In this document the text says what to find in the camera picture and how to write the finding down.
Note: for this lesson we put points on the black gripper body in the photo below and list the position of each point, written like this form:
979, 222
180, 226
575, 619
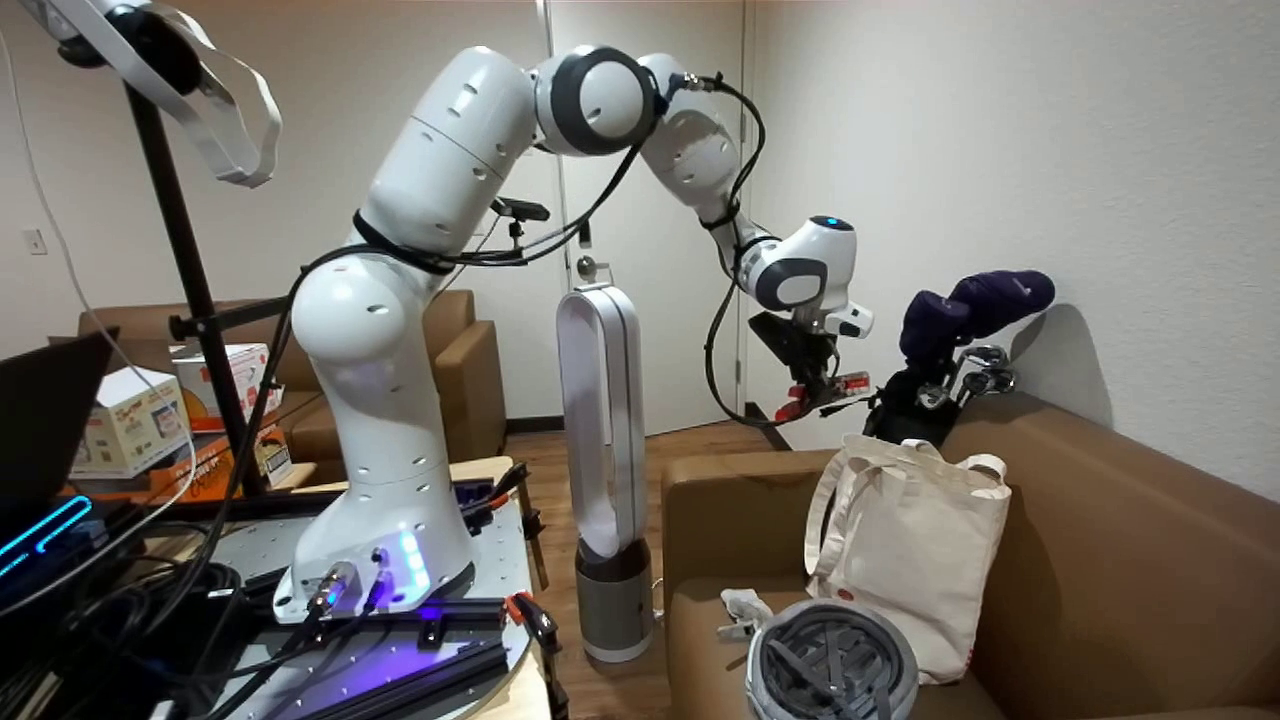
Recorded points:
800, 341

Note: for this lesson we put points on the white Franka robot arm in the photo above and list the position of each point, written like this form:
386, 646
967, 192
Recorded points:
386, 402

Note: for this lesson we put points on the brown leather couch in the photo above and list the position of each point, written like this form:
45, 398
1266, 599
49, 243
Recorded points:
1132, 573

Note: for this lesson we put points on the white box with red print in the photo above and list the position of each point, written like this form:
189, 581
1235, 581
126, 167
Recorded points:
247, 381

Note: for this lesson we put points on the white cardboard box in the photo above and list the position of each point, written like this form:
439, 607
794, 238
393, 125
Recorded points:
135, 422

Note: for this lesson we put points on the black golf bag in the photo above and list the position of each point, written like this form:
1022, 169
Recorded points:
904, 404

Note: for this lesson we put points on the white door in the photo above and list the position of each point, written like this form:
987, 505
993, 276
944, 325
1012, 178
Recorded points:
682, 375

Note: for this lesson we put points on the silver golf club heads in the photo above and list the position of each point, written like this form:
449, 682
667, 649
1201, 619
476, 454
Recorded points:
982, 371

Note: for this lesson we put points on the purple golf club cover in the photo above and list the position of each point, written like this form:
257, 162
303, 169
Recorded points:
982, 303

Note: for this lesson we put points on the cream canvas tote bag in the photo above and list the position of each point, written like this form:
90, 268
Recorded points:
923, 547

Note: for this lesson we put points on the white crumpled plastic item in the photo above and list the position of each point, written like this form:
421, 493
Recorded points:
745, 614

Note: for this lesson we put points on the white bladeless tower fan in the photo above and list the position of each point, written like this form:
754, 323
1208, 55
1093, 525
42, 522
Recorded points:
614, 607

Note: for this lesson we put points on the black tripod stand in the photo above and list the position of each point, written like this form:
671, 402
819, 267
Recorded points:
201, 332

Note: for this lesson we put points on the black laptop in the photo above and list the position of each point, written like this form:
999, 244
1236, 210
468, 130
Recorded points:
42, 414

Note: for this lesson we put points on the black camera on mount arm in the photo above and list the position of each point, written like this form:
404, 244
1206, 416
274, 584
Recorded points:
519, 210

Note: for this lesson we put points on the black metal frame bar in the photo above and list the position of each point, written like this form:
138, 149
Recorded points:
403, 667

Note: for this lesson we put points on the white wall outlet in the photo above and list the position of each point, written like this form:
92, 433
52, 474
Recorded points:
34, 243

